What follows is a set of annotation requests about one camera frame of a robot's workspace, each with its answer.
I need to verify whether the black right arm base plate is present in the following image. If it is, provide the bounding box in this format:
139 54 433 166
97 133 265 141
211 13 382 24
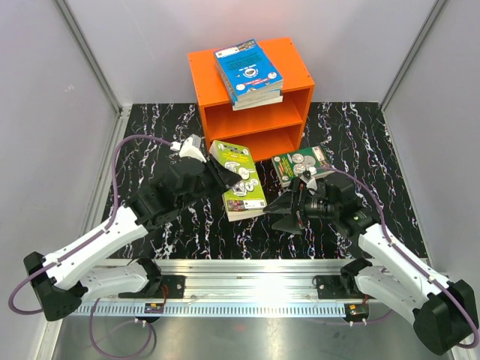
312 275 364 299

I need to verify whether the blue back-cover book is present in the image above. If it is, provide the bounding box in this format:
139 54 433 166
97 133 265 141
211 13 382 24
213 39 284 101

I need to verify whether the green 65-Storey Treehouse book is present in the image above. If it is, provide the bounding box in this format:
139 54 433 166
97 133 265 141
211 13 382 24
209 140 267 222

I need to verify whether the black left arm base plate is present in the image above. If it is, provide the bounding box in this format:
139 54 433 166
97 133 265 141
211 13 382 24
149 274 186 299

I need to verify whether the left small circuit board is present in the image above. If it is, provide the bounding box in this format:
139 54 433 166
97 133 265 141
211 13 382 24
144 303 164 314

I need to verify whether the right aluminium frame post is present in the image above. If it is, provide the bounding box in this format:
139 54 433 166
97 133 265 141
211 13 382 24
380 0 449 111

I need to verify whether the aluminium frame post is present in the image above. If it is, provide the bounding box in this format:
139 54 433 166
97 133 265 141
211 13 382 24
52 0 123 116
380 0 449 111

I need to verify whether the small circuit board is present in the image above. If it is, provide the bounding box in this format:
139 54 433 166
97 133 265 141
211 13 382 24
144 303 164 314
345 303 370 322

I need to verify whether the blue 26-Storey Treehouse book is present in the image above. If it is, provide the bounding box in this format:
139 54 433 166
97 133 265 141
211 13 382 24
216 64 283 105

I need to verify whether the orange wooden shelf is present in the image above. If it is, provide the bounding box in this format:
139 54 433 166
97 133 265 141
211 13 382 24
187 37 315 161

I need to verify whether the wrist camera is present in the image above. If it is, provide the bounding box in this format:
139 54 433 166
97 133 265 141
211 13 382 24
300 167 317 192
170 134 207 163

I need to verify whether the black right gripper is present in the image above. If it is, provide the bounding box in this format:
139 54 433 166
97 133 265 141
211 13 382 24
263 177 339 235

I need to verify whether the right small circuit board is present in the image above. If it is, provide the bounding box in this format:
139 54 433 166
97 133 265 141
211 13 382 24
345 303 370 322

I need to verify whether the left aluminium frame post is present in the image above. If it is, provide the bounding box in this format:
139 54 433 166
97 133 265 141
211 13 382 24
52 0 123 116

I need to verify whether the white slotted cable duct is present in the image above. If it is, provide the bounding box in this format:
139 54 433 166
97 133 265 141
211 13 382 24
73 301 346 318

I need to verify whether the dark green book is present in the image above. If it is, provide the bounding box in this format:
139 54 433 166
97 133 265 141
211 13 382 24
271 146 332 188

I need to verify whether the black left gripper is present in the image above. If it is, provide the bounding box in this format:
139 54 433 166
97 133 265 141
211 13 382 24
177 153 242 212

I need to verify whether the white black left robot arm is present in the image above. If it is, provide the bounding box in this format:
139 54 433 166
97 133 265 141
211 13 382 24
23 157 242 322

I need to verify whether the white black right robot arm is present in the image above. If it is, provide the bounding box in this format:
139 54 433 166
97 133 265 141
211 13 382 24
264 172 479 356

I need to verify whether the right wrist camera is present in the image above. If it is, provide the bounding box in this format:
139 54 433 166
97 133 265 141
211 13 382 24
300 167 317 192

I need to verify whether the aluminium front rail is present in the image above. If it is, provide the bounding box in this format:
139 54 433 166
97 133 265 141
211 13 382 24
74 258 428 303

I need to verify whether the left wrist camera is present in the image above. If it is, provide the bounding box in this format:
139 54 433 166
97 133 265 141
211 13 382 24
170 134 207 163

